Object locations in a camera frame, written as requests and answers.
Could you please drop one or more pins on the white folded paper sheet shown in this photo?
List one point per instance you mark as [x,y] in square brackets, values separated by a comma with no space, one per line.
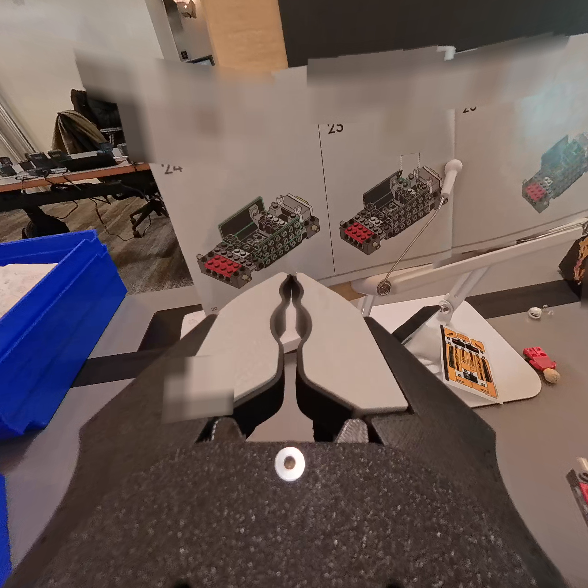
[23,285]

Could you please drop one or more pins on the orange sticker sheet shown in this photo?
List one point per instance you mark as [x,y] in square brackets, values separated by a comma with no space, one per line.
[468,363]

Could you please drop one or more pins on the black toy car set box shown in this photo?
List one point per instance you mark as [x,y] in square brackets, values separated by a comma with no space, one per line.
[576,271]

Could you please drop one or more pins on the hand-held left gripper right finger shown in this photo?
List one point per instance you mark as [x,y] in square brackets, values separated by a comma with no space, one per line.
[349,358]

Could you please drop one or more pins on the white book stand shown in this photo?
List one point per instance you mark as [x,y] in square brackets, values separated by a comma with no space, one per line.
[505,358]

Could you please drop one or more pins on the toy brick car model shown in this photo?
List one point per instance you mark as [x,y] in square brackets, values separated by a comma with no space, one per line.
[583,491]

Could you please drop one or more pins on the dark grey partition panel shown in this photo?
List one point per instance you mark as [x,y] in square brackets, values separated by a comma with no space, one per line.
[413,23]

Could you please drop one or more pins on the red toy brick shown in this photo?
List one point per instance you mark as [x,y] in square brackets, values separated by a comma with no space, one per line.
[536,356]

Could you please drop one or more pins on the tan round toy piece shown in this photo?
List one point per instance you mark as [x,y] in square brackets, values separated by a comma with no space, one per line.
[552,375]

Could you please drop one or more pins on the instruction booklet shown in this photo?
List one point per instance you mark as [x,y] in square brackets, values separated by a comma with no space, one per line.
[275,183]

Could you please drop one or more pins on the tan coat on chair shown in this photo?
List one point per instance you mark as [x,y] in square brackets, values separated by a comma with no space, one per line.
[78,128]

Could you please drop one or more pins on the long background table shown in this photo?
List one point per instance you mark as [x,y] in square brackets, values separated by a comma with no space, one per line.
[92,173]

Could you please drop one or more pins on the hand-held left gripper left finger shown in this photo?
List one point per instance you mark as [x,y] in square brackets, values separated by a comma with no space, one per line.
[243,326]

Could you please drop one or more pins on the black office chair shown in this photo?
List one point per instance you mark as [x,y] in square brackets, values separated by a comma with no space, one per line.
[147,211]

